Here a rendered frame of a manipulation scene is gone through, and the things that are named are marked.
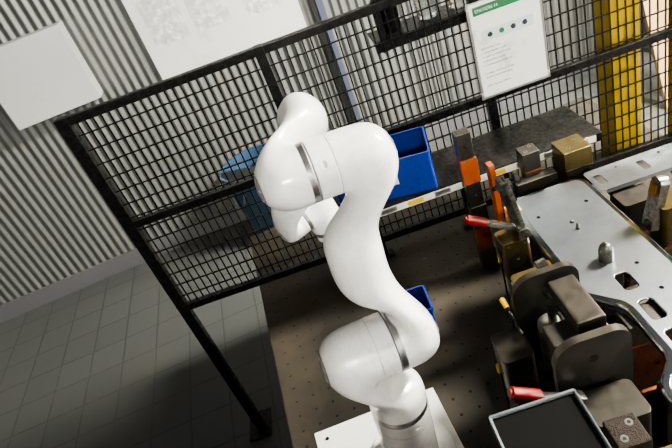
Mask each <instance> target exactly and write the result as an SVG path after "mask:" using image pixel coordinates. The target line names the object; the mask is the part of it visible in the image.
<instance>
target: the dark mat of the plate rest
mask: <svg viewBox="0 0 672 448"><path fill-rule="evenodd" d="M493 422H494V425H495V427H496V429H497V431H498V434H499V436H500V438H501V440H502V443H503V445H504V447H505V448H607V447H606V445H605V444H604V442H603V440H602V439H601V437H600V436H599V434H598V432H597V431H596V429H595V428H594V426H593V424H592V423H591V421H590V420H589V418H588V416H587V415H586V413H585V412H584V410H583V408H582V407H581V405H580V404H579V402H578V400H577V399H576V397H575V396H574V394H570V395H567V396H563V397H560V398H557V399H554V400H551V401H548V402H545V403H542V404H539V405H536V406H533V407H530V408H527V409H524V410H521V411H518V412H515V413H512V414H509V415H506V416H502V417H499V418H496V419H493Z"/></svg>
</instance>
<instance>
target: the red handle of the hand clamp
mask: <svg viewBox="0 0 672 448"><path fill-rule="evenodd" d="M463 221H464V223H465V224H469V225H476V226H482V227H486V226H488V227H494V228H500V229H507V230H513V231H517V229H516V226H515V224H514V223H509V222H503V221H497V220H491V219H487V218H484V217H478V216H472V215H466V216H465V217H464V218H463Z"/></svg>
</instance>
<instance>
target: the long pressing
mask: <svg viewBox="0 0 672 448"><path fill-rule="evenodd" d="M585 200H588V202H585ZM516 202H517V204H518V205H519V207H520V208H521V209H522V214H523V220H524V222H525V225H526V227H527V228H529V229H530V231H531V235H532V236H530V237H531V238H532V239H533V241H534V242H535V243H536V245H537V246H538V247H539V248H540V250H541V251H542V252H543V254H544V255H545V256H546V258H547V259H548V260H549V261H550V263H551V264H554V263H557V262H561V261H568V262H571V263H572V264H573V265H574V266H575V267H576V268H577V270H578V272H579V279H580V283H581V285H582V286H583V287H584V288H585V290H586V291H587V292H588V293H589V295H590V296H591V297H592V298H593V300H594V301H595V302H596V303H597V304H598V305H599V306H603V307H608V308H612V309H616V310H620V311H622V312H624V313H625V314H627V315H628V316H629V317H630V319H631V320H632V321H633V322H634V323H635V324H636V326H637V327H638V328H639V329H640V330H641V331H642V333H643V334H644V335H645V336H646V337H647V338H648V340H649V341H650V342H651V343H652V344H653V345H654V347H655V348H656V349H657V350H658V351H659V352H660V354H661V355H662V356H663V358H664V360H665V366H664V369H663V372H662V376H661V379H660V392H661V394H662V396H663V398H664V399H665V401H666V402H667V403H668V405H669V406H670V407H671V408H672V341H671V340H670V339H669V337H668V336H667V335H666V334H665V333H666V331H668V330H671V329H672V257H671V256H670V255H669V254H668V253H667V252H666V251H665V250H664V249H663V248H661V247H660V246H659V245H658V244H657V243H656V242H655V241H654V240H653V239H651V238H650V237H649V236H648V235H647V234H646V233H645V232H644V231H643V230H641V229H640V228H639V227H638V226H637V225H636V224H635V223H634V222H633V221H632V220H630V219H629V218H628V217H627V216H626V215H625V214H624V213H623V212H622V211H620V210H619V209H618V208H617V207H616V206H615V205H614V204H613V203H612V202H610V201H609V200H608V199H607V198H606V197H605V196H604V195H603V194H602V193H600V192H599V191H598V190H597V189H596V188H595V187H594V186H593V185H592V184H590V183H589V182H588V181H586V180H583V179H571V180H568V181H565V182H562V183H559V184H556V185H553V186H551V187H548V188H545V189H542V190H539V191H536V192H533V193H530V194H527V195H525V196H522V197H519V198H516ZM538 216H539V217H540V218H536V217H538ZM570 220H573V221H574V223H569V222H570ZM576 223H579V226H580V228H581V229H580V230H576V229H575V228H576ZM602 242H609V243H610V244H611V245H612V246H613V249H614V259H615V260H614V262H613V263H611V264H603V263H601V262H599V257H598V247H599V245H600V244H601V243H602ZM634 262H639V264H635V263H634ZM621 274H628V275H629V276H630V277H631V278H632V279H633V280H634V281H635V282H636V283H637V284H638V287H637V288H635V289H632V290H626V289H624V288H623V287H622V286H621V285H620V283H619V282H618V281H617V280H616V279H615V277H616V276H618V275H621ZM659 286H663V287H664V289H660V288H659ZM647 299H651V300H653V301H654V302H655V303H656V304H657V305H658V306H659V307H660V308H661V309H662V311H663V312H664V313H665V314H666V316H665V317H663V318H660V319H657V320H655V319H652V318H650V317H649V315H648V314H647V313H646V312H645V311H644V310H643V309H642V308H641V307H640V305H639V302H641V301H644V300H647Z"/></svg>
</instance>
